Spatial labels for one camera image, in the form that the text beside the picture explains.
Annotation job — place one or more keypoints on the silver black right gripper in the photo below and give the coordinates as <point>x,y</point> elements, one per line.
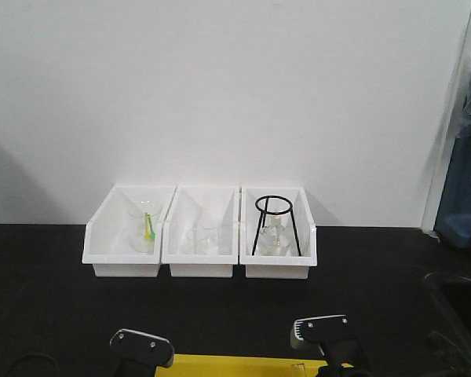
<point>331,335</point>

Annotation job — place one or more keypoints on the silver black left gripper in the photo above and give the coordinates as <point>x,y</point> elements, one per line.
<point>140,353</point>

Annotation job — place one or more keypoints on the clear glass test tube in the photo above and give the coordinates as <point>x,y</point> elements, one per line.
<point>298,370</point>

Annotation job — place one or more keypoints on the yellow plastic tray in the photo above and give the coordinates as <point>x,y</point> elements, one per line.
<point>216,365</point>

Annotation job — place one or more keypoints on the white plastic bin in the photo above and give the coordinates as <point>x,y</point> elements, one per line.
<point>194,207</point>
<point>290,266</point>
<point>107,238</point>

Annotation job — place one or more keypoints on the clear small beaker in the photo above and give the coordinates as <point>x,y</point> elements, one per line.
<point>207,240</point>

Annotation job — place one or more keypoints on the clear conical flask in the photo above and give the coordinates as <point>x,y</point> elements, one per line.
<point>272,238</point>

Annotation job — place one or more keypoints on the grey pegboard drying rack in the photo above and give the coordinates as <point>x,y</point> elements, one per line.
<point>453,219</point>

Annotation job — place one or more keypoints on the black lab sink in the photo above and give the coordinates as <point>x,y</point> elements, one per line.
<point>452,296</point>

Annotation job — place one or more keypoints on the clear beaker with droppers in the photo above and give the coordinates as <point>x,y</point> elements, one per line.
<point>142,218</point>

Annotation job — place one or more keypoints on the black wire tripod stand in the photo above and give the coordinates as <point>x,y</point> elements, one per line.
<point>274,205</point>

